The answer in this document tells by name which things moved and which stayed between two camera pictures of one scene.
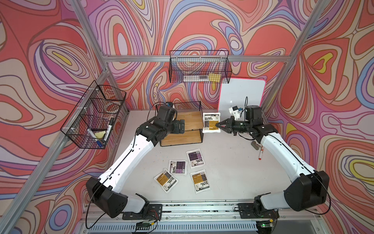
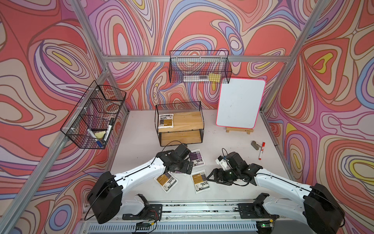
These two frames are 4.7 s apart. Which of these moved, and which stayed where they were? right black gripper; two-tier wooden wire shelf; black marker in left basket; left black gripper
Moved: left black gripper; right black gripper
Stayed: black marker in left basket; two-tier wooden wire shelf
